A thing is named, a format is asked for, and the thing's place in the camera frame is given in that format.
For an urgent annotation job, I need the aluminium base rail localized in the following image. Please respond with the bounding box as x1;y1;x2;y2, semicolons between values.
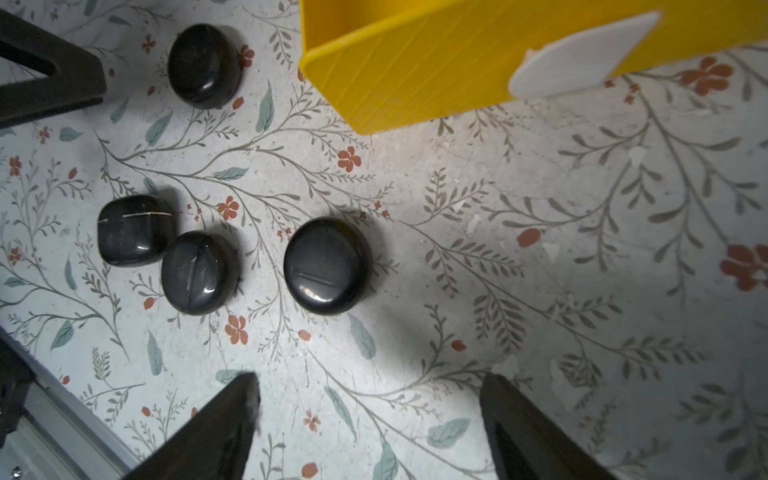
1;333;140;479

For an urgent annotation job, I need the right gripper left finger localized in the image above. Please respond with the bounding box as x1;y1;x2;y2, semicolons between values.
126;372;260;479

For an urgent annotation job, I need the black square earphone case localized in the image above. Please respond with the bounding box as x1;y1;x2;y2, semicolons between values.
97;194;176;267

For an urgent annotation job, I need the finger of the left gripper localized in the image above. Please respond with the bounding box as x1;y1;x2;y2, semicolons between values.
1;10;107;128

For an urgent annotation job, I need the yellow drawer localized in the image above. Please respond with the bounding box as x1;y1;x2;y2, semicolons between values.
300;1;767;135

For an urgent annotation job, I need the black round earphone case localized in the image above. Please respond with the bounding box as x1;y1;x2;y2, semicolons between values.
167;24;242;110
283;216;373;316

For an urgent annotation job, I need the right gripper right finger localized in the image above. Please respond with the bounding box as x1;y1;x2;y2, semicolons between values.
479;373;613;480

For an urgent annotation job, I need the black oval earphone case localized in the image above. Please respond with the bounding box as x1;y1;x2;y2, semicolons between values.
161;231;240;316

